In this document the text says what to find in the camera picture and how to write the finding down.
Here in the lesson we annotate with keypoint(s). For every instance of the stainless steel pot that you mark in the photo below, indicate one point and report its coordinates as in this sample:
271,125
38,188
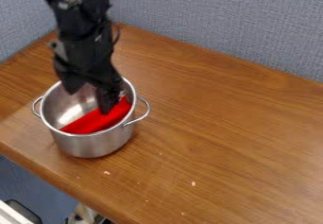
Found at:
58,109

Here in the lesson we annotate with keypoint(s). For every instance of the red block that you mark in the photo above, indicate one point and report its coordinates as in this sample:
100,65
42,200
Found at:
95,121

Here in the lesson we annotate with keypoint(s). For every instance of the white black object under table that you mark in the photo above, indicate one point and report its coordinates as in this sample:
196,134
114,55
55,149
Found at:
84,215

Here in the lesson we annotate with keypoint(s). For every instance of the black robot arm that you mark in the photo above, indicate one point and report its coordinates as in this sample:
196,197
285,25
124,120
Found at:
79,16

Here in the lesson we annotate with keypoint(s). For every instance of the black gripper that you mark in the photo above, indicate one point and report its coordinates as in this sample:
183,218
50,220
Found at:
83,61

